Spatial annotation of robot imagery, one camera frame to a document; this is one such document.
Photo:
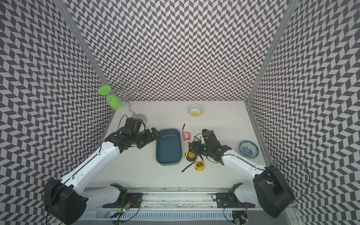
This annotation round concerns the small yellow patterned bowl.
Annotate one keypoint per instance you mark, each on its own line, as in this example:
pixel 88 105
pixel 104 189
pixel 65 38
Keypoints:
pixel 195 110

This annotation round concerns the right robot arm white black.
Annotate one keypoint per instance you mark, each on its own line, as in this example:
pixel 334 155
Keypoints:
pixel 268 188

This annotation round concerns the blue white patterned plate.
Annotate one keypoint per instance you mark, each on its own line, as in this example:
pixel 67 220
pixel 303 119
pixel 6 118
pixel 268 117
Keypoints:
pixel 249 149

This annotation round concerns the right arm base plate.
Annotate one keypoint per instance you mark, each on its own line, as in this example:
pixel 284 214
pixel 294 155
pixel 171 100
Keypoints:
pixel 226 200

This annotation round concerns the teal plastic storage box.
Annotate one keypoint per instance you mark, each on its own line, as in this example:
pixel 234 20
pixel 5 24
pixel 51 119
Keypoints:
pixel 169 147

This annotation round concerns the chrome wire glass rack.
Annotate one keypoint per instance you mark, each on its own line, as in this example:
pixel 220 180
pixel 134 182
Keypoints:
pixel 123 91

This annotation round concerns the pink tape measure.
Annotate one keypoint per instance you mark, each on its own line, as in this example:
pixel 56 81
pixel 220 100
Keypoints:
pixel 185 134

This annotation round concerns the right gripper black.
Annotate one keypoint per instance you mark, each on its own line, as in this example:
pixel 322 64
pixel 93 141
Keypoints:
pixel 198 144

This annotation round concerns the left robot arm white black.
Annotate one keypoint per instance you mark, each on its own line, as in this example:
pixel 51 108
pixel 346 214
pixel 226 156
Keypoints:
pixel 67 198

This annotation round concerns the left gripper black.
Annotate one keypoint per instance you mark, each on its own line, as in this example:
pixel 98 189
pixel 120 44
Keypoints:
pixel 150 138

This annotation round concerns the aluminium front rail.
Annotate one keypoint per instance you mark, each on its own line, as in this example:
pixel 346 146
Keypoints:
pixel 185 208

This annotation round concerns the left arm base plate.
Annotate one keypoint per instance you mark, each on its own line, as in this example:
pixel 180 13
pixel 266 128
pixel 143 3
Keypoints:
pixel 134 199

